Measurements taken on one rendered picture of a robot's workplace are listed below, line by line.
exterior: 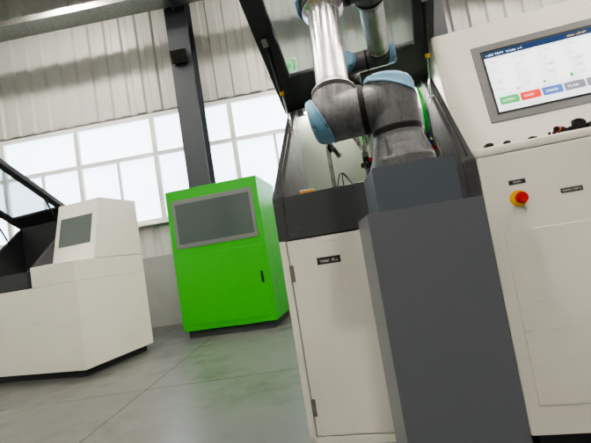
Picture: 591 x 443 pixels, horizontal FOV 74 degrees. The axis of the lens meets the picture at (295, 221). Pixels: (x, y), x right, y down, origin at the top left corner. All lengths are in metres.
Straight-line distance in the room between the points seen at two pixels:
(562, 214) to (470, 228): 0.62
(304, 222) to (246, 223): 2.81
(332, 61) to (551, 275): 0.92
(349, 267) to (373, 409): 0.48
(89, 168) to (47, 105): 1.19
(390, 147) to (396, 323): 0.39
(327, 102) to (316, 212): 0.52
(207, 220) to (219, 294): 0.80
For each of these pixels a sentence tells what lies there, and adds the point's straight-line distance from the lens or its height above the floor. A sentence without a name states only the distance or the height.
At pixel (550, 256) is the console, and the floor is 0.61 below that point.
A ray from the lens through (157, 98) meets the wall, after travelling 6.46.
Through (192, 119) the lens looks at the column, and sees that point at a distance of 5.72.
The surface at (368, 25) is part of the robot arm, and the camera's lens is 1.41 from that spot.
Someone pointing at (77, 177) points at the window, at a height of 2.36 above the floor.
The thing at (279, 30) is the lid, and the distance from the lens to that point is 1.86.
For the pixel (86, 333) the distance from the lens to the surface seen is 3.85.
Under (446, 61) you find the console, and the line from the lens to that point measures 1.86.
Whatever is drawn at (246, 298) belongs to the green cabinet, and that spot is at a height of 0.34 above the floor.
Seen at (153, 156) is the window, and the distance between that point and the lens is 6.28.
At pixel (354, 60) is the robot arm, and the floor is 1.40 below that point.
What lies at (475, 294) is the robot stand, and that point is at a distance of 0.89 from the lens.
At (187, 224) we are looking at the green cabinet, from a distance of 4.44.
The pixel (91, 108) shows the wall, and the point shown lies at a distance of 6.89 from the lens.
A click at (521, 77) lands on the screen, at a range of 1.83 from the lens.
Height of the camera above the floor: 0.75
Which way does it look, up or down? 4 degrees up
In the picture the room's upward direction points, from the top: 9 degrees counter-clockwise
